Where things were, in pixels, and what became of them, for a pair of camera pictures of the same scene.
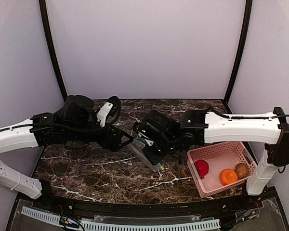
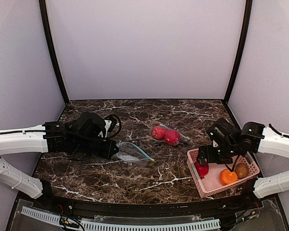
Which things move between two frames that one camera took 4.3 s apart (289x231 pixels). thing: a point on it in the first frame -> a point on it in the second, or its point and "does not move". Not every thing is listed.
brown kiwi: (242, 170) does not move
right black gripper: (150, 147) -> (203, 154)
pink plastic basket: (219, 158) does not move
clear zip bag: (138, 146) -> (130, 152)
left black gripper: (114, 138) -> (108, 149)
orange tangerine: (228, 176) does not move
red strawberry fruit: (202, 167) does not move
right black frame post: (246, 28) does not move
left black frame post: (43, 7) does not move
